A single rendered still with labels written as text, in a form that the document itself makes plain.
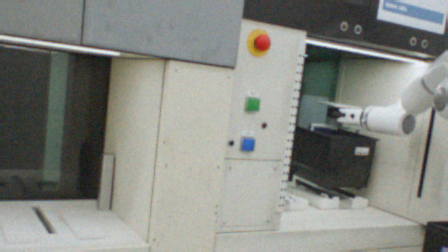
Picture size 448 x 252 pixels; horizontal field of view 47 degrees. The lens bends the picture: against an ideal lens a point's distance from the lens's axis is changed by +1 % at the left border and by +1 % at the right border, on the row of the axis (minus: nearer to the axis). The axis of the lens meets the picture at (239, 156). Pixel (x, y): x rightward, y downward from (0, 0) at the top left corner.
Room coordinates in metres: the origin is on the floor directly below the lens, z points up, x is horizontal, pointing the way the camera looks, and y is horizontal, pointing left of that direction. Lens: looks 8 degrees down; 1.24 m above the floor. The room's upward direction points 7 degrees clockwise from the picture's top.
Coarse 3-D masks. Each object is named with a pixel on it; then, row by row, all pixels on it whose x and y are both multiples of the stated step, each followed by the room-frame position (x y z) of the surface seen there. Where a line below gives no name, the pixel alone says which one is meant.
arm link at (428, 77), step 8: (440, 56) 1.32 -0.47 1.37; (432, 64) 1.35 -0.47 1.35; (440, 64) 1.30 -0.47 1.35; (424, 72) 1.38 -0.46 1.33; (432, 72) 1.34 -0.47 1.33; (440, 72) 1.31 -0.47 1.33; (424, 80) 1.37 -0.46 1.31; (432, 80) 1.34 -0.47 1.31; (440, 80) 1.32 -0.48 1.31; (432, 88) 1.35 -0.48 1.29; (440, 88) 1.16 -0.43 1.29; (440, 96) 1.14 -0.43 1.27; (440, 104) 1.14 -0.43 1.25; (440, 112) 1.15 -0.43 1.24
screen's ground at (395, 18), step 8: (400, 0) 1.50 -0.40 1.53; (408, 0) 1.51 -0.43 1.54; (416, 0) 1.53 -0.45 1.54; (432, 8) 1.57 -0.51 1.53; (440, 8) 1.59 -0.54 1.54; (384, 16) 1.47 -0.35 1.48; (392, 16) 1.49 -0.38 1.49; (400, 16) 1.50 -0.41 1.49; (408, 24) 1.52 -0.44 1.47; (416, 24) 1.54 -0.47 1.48; (424, 24) 1.56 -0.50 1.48; (432, 24) 1.57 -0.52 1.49; (440, 32) 1.60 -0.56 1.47
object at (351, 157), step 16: (304, 128) 1.77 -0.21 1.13; (352, 128) 1.84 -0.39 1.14; (304, 144) 1.78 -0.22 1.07; (320, 144) 1.71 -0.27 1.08; (336, 144) 1.68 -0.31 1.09; (352, 144) 1.72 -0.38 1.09; (368, 144) 1.76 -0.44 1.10; (304, 160) 1.77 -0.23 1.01; (320, 160) 1.70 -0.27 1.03; (336, 160) 1.69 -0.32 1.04; (352, 160) 1.73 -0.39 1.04; (368, 160) 1.77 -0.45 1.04; (288, 176) 1.85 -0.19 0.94; (304, 176) 1.80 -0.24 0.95; (320, 176) 1.69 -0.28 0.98; (336, 176) 1.70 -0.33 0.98; (352, 176) 1.74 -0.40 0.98; (368, 176) 1.78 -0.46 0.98; (320, 192) 1.75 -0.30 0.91
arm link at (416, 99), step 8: (416, 80) 1.41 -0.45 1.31; (408, 88) 1.45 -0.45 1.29; (416, 88) 1.40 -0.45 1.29; (424, 88) 1.37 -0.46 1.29; (408, 96) 1.44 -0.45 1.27; (416, 96) 1.41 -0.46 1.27; (424, 96) 1.39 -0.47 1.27; (432, 96) 1.37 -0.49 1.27; (408, 104) 1.45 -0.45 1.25; (416, 104) 1.43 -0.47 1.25; (424, 104) 1.41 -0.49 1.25; (432, 104) 1.41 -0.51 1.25; (408, 112) 1.47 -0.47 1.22; (416, 112) 1.46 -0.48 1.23
